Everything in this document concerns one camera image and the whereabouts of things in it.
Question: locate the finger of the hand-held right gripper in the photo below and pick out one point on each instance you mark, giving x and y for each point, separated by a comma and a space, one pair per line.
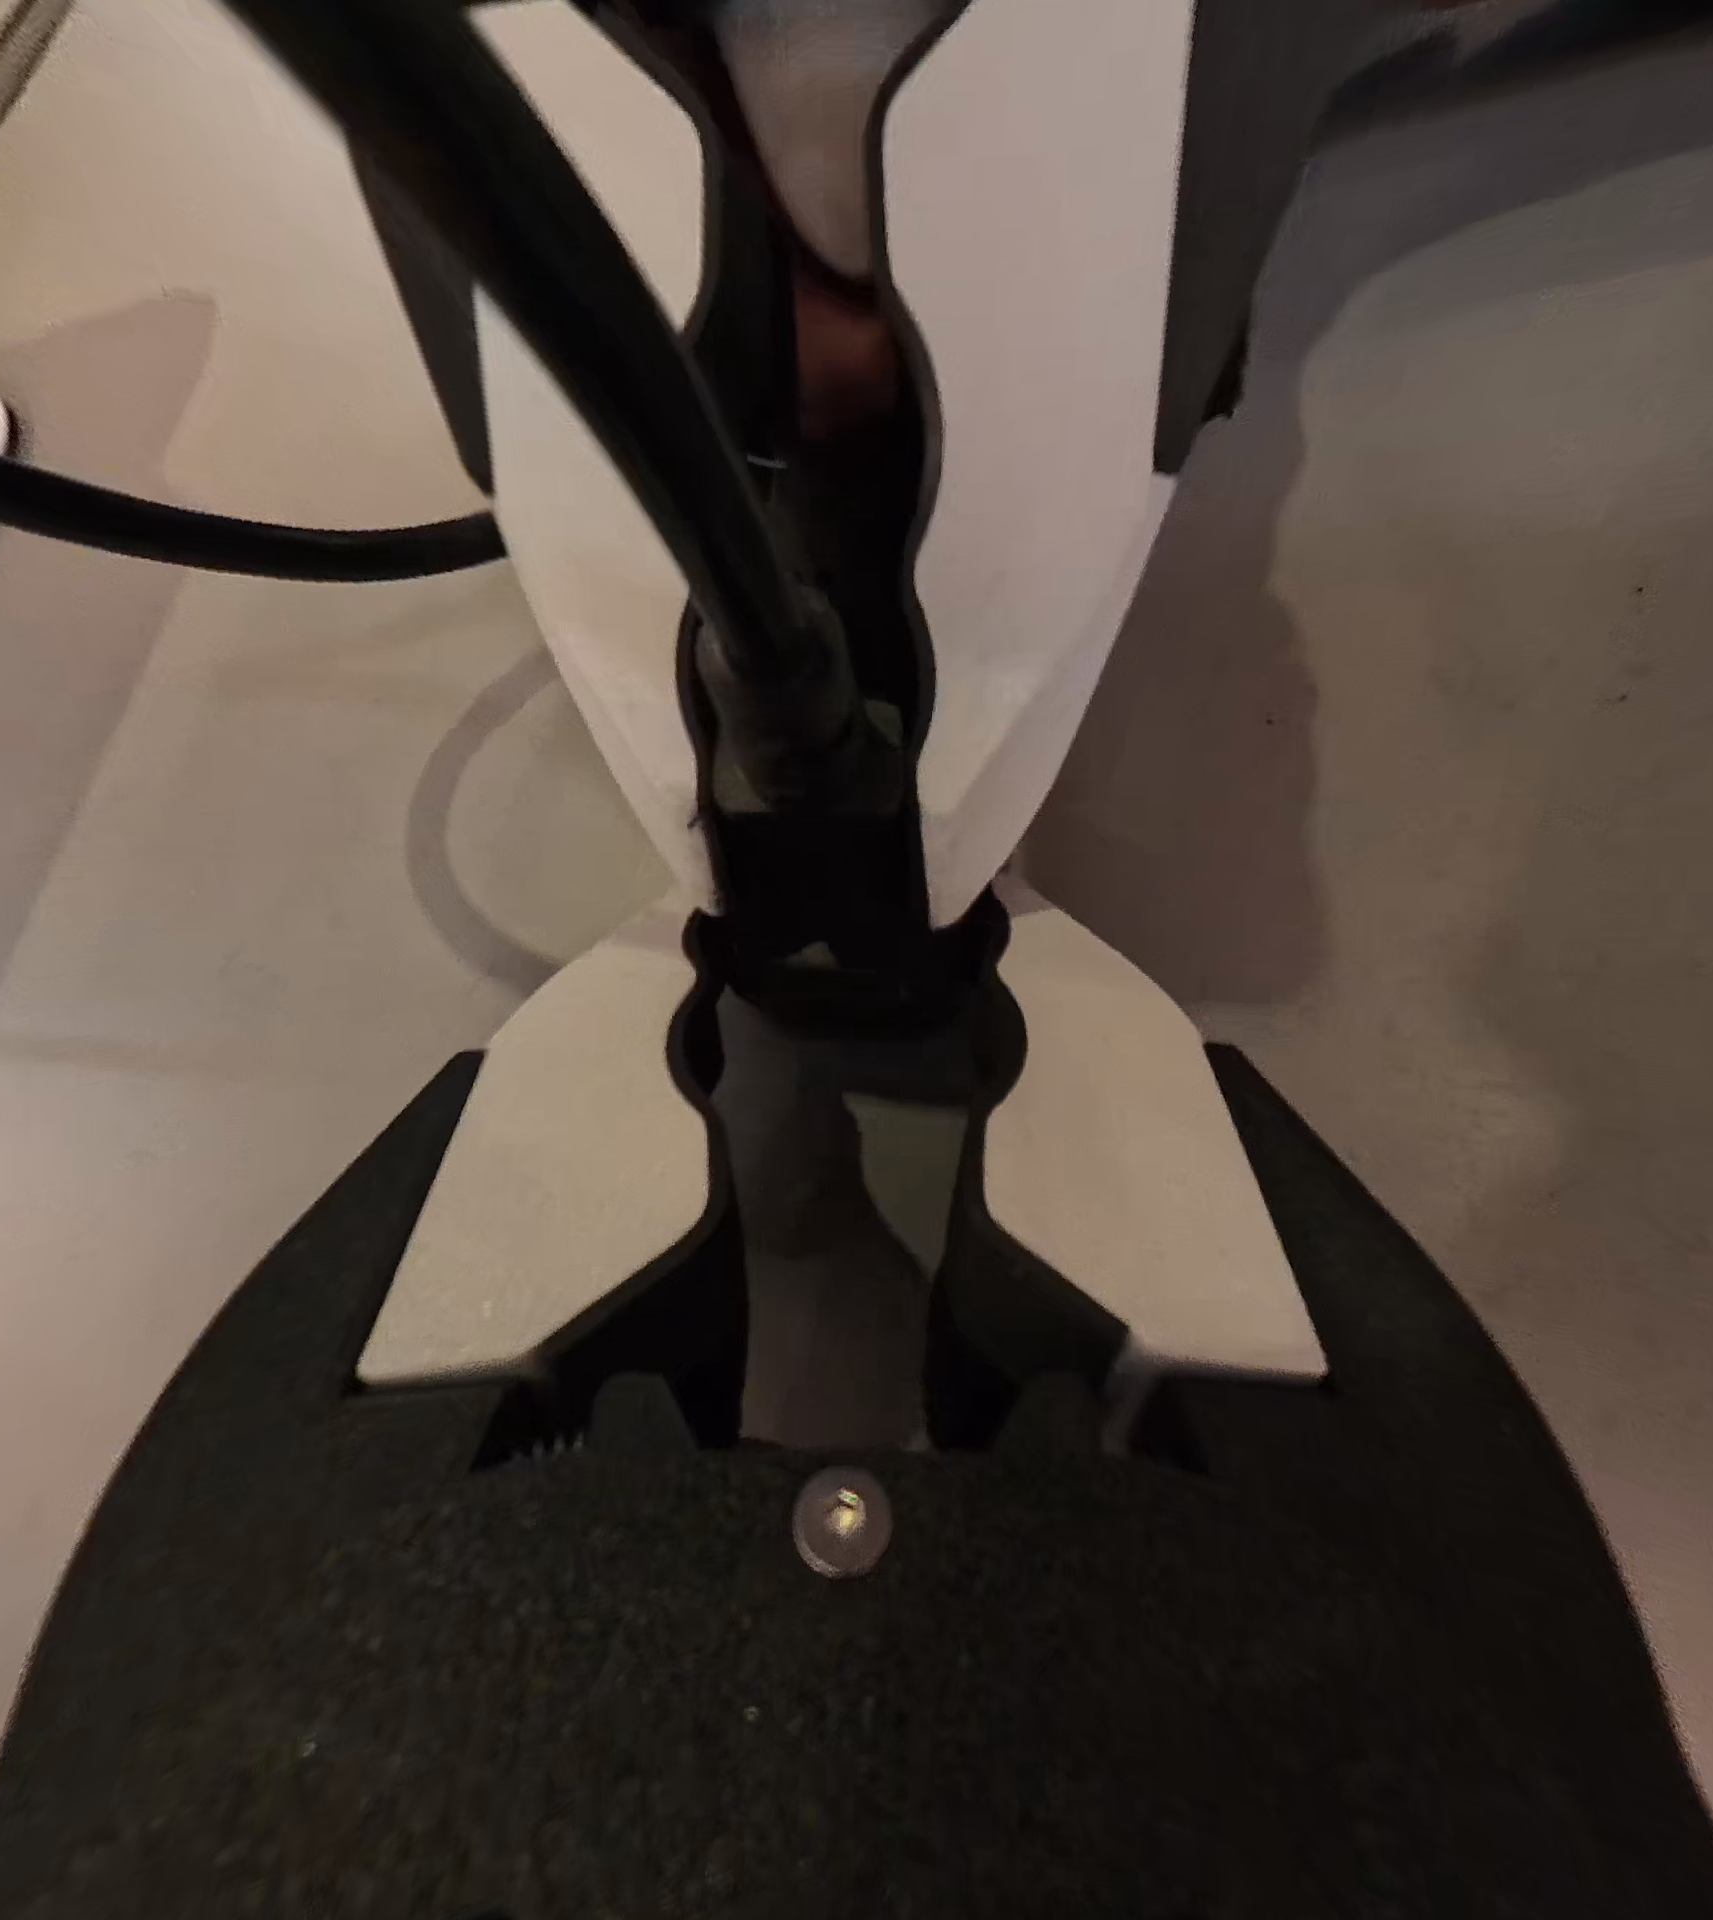
1053, 449
633, 673

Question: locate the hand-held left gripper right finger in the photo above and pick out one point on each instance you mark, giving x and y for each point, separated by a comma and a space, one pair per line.
1142, 1201

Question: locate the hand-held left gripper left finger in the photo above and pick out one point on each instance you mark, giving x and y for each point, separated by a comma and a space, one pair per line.
527, 1201

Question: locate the grey desk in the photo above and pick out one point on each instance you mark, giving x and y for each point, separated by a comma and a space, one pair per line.
1548, 900

